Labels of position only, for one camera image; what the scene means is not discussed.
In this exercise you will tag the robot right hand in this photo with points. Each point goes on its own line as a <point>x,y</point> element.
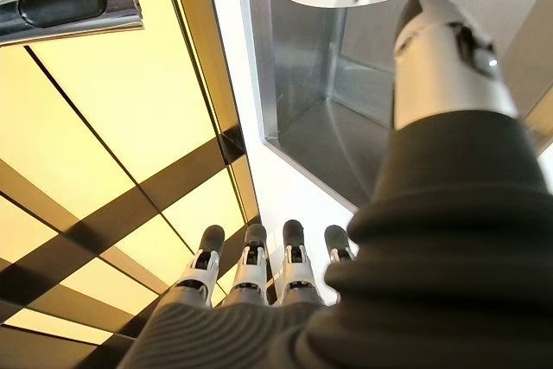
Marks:
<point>432,278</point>

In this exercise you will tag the stainless steel sink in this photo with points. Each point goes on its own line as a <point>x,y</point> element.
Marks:
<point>311,84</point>

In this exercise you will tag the chrome pull-down faucet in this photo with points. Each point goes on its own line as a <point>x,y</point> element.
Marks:
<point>65,10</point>

